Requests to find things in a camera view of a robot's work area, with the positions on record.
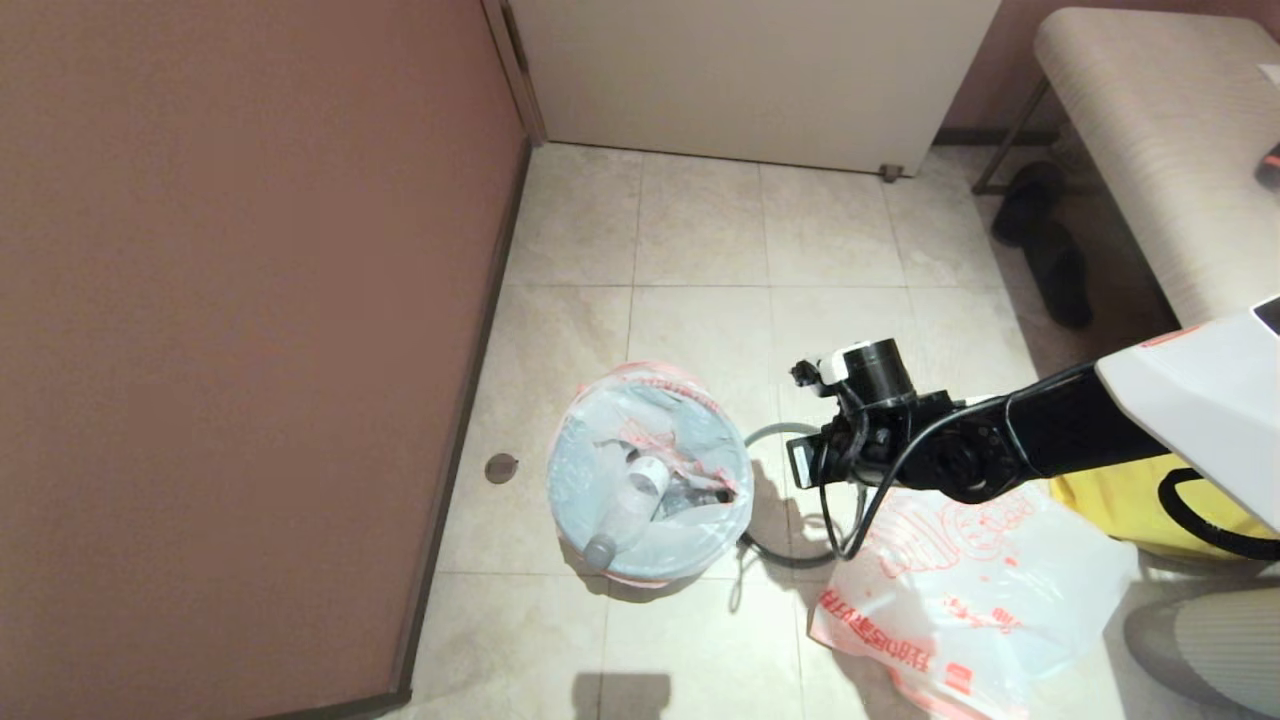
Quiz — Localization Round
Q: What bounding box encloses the grey bin retaining ring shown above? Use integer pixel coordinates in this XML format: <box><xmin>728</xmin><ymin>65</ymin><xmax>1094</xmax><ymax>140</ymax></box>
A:
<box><xmin>742</xmin><ymin>422</ymin><xmax>866</xmax><ymax>569</ymax></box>

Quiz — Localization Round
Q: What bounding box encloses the yellow fabric bag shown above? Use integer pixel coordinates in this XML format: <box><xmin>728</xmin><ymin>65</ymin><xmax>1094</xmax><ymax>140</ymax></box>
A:
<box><xmin>1050</xmin><ymin>455</ymin><xmax>1280</xmax><ymax>561</ymax></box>

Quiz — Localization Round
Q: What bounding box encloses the black slipper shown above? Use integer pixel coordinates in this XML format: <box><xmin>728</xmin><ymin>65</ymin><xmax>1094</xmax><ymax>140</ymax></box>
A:
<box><xmin>1020</xmin><ymin>220</ymin><xmax>1093</xmax><ymax>329</ymax></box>
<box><xmin>990</xmin><ymin>161</ymin><xmax>1066</xmax><ymax>247</ymax></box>

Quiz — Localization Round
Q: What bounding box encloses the beige wood-grain bench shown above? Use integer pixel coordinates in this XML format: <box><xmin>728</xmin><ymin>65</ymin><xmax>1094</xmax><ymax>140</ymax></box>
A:
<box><xmin>1035</xmin><ymin>8</ymin><xmax>1280</xmax><ymax>329</ymax></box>

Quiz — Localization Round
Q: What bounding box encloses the used white red-print trash bag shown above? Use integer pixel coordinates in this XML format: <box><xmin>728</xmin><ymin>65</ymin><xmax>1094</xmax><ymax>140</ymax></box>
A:
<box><xmin>545</xmin><ymin>360</ymin><xmax>756</xmax><ymax>588</ymax></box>

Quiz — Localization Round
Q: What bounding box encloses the grey metal bench leg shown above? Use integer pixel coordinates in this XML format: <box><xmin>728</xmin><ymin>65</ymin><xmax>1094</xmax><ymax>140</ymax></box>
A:
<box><xmin>970</xmin><ymin>78</ymin><xmax>1051</xmax><ymax>196</ymax></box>

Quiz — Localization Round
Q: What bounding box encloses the grey round cushion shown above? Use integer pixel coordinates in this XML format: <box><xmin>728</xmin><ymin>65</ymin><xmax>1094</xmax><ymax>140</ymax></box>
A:
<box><xmin>1122</xmin><ymin>588</ymin><xmax>1280</xmax><ymax>719</ymax></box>

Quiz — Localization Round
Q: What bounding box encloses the new white red-print plastic bag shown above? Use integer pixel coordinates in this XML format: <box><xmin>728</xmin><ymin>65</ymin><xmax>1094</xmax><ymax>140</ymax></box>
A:
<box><xmin>808</xmin><ymin>485</ymin><xmax>1141</xmax><ymax>720</ymax></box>

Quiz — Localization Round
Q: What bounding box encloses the clear plastic bottle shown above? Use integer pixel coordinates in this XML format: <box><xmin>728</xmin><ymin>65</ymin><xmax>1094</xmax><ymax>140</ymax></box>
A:
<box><xmin>583</xmin><ymin>452</ymin><xmax>671</xmax><ymax>571</ymax></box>

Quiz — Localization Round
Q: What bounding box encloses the beige door frame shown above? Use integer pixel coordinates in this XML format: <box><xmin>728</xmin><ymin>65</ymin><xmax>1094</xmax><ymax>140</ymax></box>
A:
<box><xmin>482</xmin><ymin>0</ymin><xmax>549</xmax><ymax>147</ymax></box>

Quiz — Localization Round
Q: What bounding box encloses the white door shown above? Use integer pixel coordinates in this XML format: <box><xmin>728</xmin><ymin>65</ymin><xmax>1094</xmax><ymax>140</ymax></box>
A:
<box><xmin>505</xmin><ymin>0</ymin><xmax>1001</xmax><ymax>179</ymax></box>

